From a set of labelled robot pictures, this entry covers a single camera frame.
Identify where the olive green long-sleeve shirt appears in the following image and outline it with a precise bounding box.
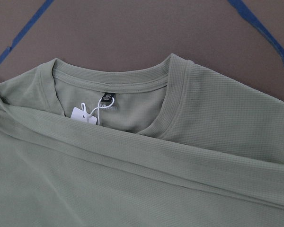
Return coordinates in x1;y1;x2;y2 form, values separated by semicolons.
0;54;284;227

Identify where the white paper price tag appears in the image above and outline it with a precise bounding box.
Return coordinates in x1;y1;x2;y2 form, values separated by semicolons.
70;97;116;126

